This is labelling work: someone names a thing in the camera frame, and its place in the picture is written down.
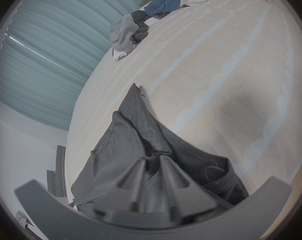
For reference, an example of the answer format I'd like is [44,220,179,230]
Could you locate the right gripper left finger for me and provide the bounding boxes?
[95,158,149,217]

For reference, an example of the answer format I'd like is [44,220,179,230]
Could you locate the blue-green curtain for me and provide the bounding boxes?
[5,0,146,81]
[0,35,88,132]

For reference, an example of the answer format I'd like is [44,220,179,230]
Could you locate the black chest of drawers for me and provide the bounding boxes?
[46,145,68,198]

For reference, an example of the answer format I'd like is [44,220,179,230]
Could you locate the bed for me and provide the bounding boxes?
[65,0,302,206]

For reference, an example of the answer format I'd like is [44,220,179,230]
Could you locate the pile of clothes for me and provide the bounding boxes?
[109,0,208,62]

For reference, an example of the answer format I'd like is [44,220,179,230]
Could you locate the black T-shirt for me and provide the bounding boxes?
[70,83,250,216]

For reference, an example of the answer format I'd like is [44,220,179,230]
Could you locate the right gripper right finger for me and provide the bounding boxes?
[160,155,218,222]

